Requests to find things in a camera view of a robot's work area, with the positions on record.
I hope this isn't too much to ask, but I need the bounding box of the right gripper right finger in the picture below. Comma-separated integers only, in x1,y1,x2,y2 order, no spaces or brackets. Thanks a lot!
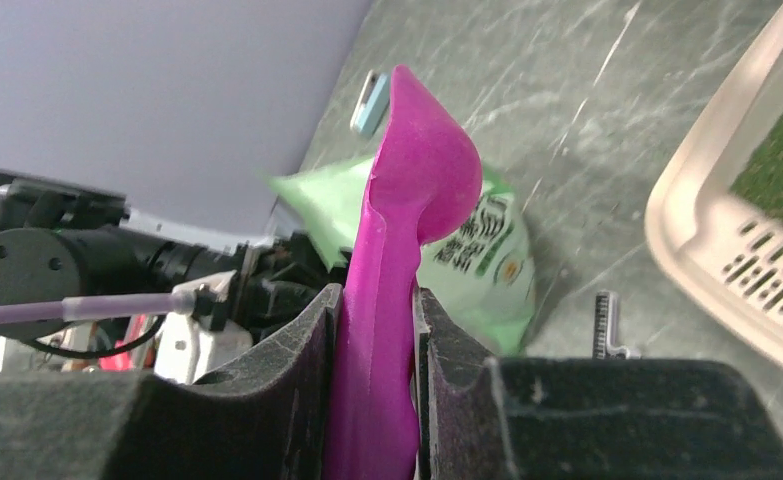
415,289,783,479

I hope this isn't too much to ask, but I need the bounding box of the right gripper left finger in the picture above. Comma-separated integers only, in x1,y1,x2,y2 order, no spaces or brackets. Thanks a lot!
0,284,342,479

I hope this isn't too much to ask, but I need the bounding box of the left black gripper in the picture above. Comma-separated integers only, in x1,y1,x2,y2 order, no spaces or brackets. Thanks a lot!
231,231,352,343

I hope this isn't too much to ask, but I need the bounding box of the green litter bag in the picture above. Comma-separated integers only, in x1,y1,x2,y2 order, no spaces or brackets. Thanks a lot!
269,157,537,355

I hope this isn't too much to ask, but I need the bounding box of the magenta plastic scoop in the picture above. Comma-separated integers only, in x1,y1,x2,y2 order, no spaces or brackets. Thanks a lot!
322,65,482,479

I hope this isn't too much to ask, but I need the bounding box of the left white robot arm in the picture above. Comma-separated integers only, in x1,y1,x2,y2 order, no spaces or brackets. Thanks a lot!
0,170,351,340

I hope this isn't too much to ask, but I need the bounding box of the beige litter box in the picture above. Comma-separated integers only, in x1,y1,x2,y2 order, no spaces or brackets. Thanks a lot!
645,5,783,367

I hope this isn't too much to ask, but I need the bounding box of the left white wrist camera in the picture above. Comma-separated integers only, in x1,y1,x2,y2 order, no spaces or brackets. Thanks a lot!
153,271,253,387

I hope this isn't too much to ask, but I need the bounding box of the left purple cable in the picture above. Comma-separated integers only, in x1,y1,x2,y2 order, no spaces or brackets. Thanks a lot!
0,291,197,329

